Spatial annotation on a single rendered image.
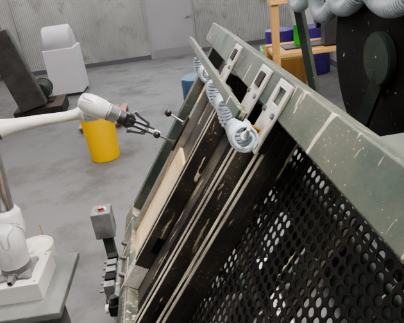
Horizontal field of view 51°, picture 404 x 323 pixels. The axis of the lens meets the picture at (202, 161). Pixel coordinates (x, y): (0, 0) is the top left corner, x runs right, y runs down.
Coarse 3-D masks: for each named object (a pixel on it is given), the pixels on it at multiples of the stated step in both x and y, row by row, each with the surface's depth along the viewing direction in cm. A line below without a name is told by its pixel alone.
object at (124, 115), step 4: (124, 112) 217; (120, 116) 215; (124, 116) 215; (128, 116) 218; (132, 116) 218; (120, 120) 215; (124, 120) 216; (128, 120) 219; (120, 124) 218; (124, 124) 219
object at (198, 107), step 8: (200, 104) 215; (192, 112) 217; (200, 112) 216; (192, 120) 218; (192, 128) 220; (184, 136) 221; (176, 144) 222; (184, 144) 223; (176, 152) 224; (168, 160) 226; (168, 168) 227; (160, 176) 229; (152, 192) 232; (144, 208) 236; (136, 224) 239
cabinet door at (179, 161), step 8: (176, 160) 217; (184, 160) 208; (176, 168) 212; (168, 176) 222; (176, 176) 206; (160, 184) 230; (168, 184) 215; (160, 192) 224; (168, 192) 209; (152, 200) 234; (160, 200) 217; (152, 208) 227; (160, 208) 210; (144, 216) 236; (152, 216) 220; (144, 224) 229; (152, 224) 213; (144, 232) 222; (136, 248) 224
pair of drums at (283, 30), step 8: (312, 24) 825; (280, 32) 799; (288, 32) 800; (312, 32) 789; (320, 32) 787; (280, 40) 805; (288, 40) 806; (320, 56) 807; (328, 56) 817; (320, 64) 813; (328, 64) 823; (320, 72) 820
